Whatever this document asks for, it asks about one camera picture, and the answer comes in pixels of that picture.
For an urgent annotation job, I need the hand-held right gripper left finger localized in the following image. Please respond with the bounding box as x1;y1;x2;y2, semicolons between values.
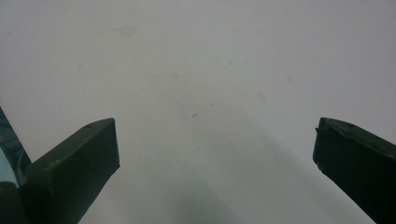
18;117;121;224

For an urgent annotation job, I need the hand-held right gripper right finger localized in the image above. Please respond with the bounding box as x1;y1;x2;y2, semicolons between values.
312;117;396;224

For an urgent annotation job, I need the dark glossy object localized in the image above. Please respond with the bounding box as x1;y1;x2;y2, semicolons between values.
0;105;33;189

